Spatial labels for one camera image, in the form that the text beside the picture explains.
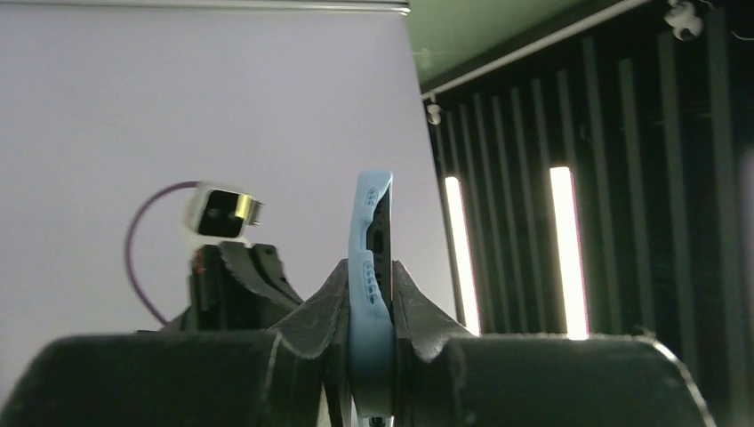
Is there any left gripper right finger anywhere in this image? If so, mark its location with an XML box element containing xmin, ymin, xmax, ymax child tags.
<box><xmin>393</xmin><ymin>262</ymin><xmax>714</xmax><ymax>427</ymax></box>

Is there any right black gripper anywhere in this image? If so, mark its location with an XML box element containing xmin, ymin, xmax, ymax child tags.
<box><xmin>171</xmin><ymin>241</ymin><xmax>303</xmax><ymax>332</ymax></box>

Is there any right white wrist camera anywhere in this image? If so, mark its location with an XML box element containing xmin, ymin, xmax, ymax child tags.
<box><xmin>180</xmin><ymin>181</ymin><xmax>264</xmax><ymax>248</ymax></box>

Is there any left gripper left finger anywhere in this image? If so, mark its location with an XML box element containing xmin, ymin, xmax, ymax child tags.
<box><xmin>1</xmin><ymin>262</ymin><xmax>350</xmax><ymax>426</ymax></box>

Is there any black bare phone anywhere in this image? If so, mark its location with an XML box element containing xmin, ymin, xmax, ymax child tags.
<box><xmin>366</xmin><ymin>188</ymin><xmax>393</xmax><ymax>320</ymax></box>

